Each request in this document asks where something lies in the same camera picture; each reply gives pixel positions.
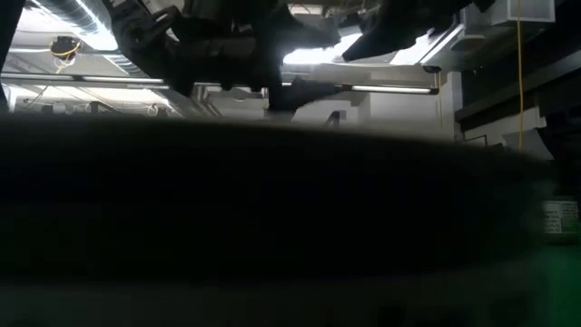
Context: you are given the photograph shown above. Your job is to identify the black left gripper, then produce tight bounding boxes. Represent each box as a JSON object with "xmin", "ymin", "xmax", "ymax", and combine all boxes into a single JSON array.
[{"xmin": 174, "ymin": 16, "xmax": 345, "ymax": 114}]

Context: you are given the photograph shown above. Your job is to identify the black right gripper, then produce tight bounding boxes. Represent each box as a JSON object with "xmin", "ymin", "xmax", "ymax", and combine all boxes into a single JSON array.
[{"xmin": 342, "ymin": 6, "xmax": 437, "ymax": 63}]

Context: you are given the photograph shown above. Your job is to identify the long linear ceiling light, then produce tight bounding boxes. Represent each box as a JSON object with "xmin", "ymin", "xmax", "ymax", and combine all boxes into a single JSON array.
[{"xmin": 0, "ymin": 71, "xmax": 440, "ymax": 95}]

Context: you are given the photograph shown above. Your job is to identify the white ceiling unit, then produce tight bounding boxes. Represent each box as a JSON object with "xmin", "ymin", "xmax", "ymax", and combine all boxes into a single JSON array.
[{"xmin": 488, "ymin": 0, "xmax": 556, "ymax": 26}]

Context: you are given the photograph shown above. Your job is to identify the green table mat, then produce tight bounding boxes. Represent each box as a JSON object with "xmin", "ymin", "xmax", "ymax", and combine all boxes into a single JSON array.
[{"xmin": 537, "ymin": 238, "xmax": 581, "ymax": 327}]

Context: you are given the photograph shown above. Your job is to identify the black wall beam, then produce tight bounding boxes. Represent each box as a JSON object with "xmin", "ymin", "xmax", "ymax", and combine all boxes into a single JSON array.
[{"xmin": 455, "ymin": 61, "xmax": 568, "ymax": 134}]

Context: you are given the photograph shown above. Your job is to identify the yellow hanging power cable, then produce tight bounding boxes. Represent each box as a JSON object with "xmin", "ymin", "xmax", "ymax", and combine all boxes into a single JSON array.
[{"xmin": 516, "ymin": 0, "xmax": 524, "ymax": 154}]

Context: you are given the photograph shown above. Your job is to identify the black yellow cord reel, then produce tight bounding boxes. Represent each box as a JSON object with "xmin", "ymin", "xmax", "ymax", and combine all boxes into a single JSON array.
[{"xmin": 48, "ymin": 35, "xmax": 82, "ymax": 59}]

